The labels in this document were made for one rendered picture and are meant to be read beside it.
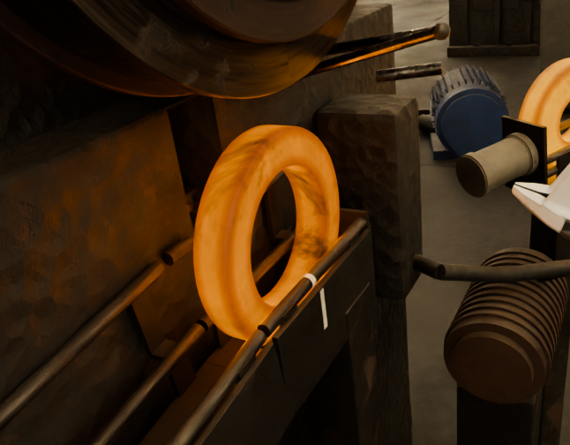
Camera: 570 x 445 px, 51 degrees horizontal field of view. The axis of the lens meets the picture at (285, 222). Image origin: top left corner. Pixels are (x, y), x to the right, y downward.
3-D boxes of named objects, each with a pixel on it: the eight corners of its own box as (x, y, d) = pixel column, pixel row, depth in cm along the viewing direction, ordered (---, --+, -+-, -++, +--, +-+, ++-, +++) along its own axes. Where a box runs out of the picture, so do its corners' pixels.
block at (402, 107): (326, 290, 78) (305, 109, 68) (350, 260, 84) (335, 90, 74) (405, 305, 73) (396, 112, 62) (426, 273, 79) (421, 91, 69)
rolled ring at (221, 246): (331, 98, 54) (299, 98, 56) (206, 177, 40) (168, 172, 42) (348, 275, 62) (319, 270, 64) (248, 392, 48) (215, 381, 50)
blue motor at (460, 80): (433, 171, 253) (432, 90, 238) (427, 128, 303) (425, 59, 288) (511, 167, 247) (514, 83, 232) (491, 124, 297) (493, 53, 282)
